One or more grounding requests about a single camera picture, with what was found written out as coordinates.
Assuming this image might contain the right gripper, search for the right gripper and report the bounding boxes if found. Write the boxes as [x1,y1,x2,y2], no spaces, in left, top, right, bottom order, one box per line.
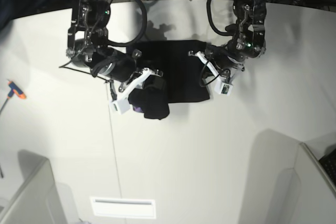
[90,49,166,95]

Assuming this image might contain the orange handled screwdriver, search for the orange handled screwdriver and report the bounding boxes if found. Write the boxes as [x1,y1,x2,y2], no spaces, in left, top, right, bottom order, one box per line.
[1,79,27,113]

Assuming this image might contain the black keyboard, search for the black keyboard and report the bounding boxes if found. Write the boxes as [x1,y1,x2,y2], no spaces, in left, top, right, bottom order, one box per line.
[319,149,336,184]

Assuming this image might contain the black T-shirt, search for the black T-shirt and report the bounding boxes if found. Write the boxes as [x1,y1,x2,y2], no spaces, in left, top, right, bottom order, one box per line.
[127,40,209,120]

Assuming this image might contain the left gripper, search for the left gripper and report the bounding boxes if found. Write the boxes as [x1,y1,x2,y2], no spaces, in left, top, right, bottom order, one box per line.
[188,45,245,88]

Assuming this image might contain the white bin right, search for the white bin right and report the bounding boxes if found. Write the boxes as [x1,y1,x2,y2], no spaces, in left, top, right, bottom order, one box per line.
[279,143,335,223]

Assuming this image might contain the white bin left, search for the white bin left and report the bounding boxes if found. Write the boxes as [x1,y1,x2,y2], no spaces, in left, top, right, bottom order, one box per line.
[1,150,68,223]

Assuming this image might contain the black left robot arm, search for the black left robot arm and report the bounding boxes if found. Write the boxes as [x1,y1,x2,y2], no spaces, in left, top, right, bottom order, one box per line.
[194,0,267,87]

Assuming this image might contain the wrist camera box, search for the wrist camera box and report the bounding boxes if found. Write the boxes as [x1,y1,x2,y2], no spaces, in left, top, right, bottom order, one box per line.
[109,98,131,115]
[214,80,233,96]

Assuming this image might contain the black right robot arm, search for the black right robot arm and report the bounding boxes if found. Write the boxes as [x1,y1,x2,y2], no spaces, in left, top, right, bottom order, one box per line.
[61,0,163,93]

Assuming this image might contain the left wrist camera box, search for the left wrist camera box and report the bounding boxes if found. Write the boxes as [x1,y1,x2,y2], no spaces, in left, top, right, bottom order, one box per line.
[214,80,233,96]

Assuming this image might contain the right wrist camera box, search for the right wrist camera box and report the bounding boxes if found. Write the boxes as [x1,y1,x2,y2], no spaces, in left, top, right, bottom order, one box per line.
[109,98,131,115]

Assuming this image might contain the white bin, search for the white bin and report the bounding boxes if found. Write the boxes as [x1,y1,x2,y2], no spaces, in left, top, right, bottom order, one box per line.
[1,150,68,223]
[279,143,335,223]

